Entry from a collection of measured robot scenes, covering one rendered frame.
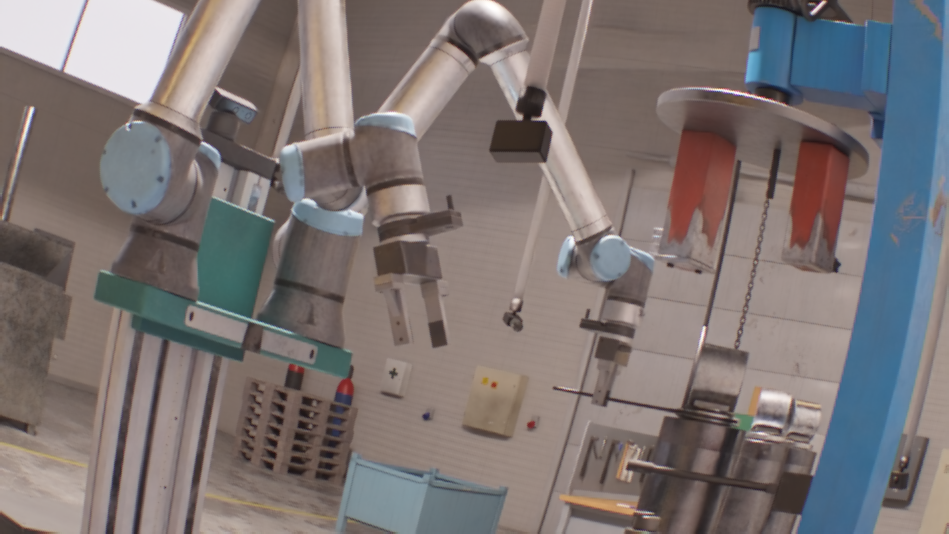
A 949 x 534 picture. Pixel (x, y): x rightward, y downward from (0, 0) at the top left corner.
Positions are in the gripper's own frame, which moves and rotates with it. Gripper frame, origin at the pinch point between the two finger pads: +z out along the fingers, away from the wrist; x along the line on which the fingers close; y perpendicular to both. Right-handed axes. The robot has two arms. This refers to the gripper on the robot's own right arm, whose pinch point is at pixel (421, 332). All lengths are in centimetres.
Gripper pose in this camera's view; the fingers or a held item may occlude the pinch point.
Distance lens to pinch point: 214.1
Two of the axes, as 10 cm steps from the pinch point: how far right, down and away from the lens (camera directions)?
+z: 1.8, 9.7, -1.6
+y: -9.0, 2.3, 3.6
